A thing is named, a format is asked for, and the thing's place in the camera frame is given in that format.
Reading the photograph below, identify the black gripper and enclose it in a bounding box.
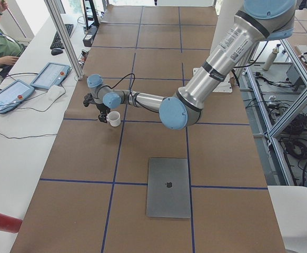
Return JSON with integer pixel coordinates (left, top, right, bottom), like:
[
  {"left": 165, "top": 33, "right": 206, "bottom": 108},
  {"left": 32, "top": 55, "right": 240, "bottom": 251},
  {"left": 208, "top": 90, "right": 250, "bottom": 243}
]
[{"left": 96, "top": 103, "right": 110, "bottom": 123}]

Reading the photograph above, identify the white plastic cup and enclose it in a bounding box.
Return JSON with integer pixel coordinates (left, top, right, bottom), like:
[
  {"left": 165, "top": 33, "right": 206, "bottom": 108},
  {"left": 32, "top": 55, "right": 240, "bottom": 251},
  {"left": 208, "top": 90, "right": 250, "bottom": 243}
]
[{"left": 106, "top": 111, "right": 121, "bottom": 127}]

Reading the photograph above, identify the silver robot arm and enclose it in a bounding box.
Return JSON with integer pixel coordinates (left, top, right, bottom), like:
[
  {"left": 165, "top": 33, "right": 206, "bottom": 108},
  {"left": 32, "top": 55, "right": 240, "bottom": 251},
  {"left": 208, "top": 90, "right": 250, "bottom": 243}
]
[{"left": 83, "top": 1, "right": 296, "bottom": 130}]

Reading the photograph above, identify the silver closed laptop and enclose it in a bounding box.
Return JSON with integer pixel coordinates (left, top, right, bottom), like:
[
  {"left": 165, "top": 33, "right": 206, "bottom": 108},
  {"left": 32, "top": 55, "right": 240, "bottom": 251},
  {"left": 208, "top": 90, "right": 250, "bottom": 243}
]
[{"left": 146, "top": 157, "right": 191, "bottom": 219}]

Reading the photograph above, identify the white cloth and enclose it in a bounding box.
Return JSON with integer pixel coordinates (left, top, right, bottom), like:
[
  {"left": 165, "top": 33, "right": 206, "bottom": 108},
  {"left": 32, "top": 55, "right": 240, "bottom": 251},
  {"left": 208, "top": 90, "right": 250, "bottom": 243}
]
[{"left": 46, "top": 85, "right": 65, "bottom": 102}]

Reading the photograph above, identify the blue teach pendant far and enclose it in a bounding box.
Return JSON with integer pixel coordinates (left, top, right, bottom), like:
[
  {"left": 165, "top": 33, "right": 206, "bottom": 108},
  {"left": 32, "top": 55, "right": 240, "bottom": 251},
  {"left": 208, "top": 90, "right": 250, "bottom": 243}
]
[{"left": 30, "top": 62, "right": 71, "bottom": 90}]

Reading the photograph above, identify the blue teach pendant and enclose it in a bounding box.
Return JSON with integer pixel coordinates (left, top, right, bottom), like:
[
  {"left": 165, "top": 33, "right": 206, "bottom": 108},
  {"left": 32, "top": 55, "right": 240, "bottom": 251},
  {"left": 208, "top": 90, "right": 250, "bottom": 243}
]
[
  {"left": 30, "top": 62, "right": 71, "bottom": 90},
  {"left": 0, "top": 80, "right": 35, "bottom": 113}
]

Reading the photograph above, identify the black desktop box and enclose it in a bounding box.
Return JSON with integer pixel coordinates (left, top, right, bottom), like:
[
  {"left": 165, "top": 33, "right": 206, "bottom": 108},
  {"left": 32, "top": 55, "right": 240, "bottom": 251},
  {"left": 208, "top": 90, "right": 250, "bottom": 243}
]
[{"left": 83, "top": 26, "right": 98, "bottom": 47}]

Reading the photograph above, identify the black computer mouse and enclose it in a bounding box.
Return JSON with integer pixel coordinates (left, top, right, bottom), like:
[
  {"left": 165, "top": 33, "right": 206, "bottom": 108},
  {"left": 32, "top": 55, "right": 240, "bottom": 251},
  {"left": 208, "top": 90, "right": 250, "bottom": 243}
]
[{"left": 51, "top": 48, "right": 63, "bottom": 56}]

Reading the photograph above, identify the black keyboard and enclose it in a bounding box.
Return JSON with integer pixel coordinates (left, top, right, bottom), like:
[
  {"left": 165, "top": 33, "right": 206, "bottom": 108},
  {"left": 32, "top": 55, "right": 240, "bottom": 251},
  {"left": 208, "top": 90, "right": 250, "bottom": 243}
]
[{"left": 49, "top": 23, "right": 75, "bottom": 50}]

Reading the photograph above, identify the blue teach pendant near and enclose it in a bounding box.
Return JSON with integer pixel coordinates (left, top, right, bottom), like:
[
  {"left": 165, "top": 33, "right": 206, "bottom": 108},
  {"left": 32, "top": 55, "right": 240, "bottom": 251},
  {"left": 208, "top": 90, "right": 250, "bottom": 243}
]
[{"left": 0, "top": 80, "right": 35, "bottom": 113}]

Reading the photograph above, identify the red water bottle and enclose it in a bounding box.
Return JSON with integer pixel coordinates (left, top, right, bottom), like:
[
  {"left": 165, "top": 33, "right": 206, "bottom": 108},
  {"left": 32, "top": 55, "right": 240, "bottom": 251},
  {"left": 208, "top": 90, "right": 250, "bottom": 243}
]
[{"left": 0, "top": 213, "right": 23, "bottom": 233}]

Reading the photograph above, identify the white metal bottle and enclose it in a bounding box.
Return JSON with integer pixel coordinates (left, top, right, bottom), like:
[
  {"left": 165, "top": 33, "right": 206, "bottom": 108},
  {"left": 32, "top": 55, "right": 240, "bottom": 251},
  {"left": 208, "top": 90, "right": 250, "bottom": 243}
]
[{"left": 262, "top": 47, "right": 279, "bottom": 71}]

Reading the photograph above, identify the white chair back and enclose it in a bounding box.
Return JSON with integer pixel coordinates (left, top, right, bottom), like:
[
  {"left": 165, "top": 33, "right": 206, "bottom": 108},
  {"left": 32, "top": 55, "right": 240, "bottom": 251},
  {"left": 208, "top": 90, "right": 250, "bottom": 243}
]
[{"left": 268, "top": 186, "right": 307, "bottom": 252}]

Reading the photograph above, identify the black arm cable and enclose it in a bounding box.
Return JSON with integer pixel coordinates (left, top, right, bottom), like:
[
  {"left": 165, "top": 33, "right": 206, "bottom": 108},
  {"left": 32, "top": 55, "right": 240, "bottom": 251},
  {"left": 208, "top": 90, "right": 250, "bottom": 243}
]
[{"left": 110, "top": 73, "right": 136, "bottom": 97}]

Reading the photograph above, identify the aluminium frame post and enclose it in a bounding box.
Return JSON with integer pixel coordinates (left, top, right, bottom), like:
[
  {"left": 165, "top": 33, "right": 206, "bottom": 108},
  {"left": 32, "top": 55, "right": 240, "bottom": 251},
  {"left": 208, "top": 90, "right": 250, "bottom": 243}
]
[{"left": 44, "top": 0, "right": 84, "bottom": 80}]

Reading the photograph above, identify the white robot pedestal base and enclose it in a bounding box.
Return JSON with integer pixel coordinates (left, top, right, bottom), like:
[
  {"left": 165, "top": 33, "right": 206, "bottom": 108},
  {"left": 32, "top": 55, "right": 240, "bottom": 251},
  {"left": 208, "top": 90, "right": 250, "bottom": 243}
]
[{"left": 185, "top": 1, "right": 250, "bottom": 97}]

